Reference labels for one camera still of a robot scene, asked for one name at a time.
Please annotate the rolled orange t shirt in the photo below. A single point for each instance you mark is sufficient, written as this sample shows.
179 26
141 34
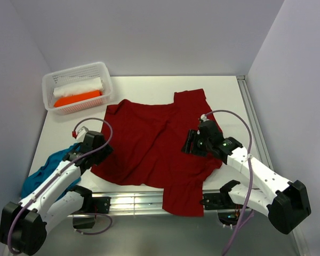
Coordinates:
63 101

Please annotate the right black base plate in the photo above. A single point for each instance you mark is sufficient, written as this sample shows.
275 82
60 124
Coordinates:
216 201

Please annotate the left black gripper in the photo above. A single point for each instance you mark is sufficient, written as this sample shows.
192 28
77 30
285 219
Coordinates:
105 151

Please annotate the dark red t shirt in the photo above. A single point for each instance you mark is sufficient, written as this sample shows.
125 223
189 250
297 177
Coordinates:
147 142

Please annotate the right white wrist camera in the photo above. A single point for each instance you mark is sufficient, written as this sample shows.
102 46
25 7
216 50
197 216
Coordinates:
203 118

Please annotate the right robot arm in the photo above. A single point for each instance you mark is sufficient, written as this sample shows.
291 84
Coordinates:
285 203

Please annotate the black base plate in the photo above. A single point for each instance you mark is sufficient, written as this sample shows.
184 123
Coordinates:
95 205
216 201

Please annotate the rolled white t shirt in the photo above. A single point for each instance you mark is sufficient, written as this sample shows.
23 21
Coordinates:
80 87

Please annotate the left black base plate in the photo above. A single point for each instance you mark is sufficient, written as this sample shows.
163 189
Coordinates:
95 205

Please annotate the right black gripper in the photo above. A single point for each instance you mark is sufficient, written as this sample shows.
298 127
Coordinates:
191 136

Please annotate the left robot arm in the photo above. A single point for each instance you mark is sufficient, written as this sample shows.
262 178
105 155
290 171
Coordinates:
25 225

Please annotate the teal blue t shirt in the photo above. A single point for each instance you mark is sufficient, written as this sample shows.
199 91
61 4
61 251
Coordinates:
36 179

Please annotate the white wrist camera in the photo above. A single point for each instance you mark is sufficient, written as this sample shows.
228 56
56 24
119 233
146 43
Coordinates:
203 118
80 134

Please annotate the front aluminium rail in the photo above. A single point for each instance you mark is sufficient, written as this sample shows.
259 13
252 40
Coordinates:
142 203

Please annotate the white plastic basket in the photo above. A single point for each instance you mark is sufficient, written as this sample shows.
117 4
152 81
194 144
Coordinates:
80 73

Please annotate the aluminium rail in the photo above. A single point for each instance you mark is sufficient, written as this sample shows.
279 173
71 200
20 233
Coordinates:
254 123
142 203

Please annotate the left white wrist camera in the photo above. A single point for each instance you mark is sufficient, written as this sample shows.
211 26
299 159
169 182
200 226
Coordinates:
80 134

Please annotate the right side aluminium rail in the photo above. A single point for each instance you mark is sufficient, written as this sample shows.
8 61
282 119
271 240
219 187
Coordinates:
254 123

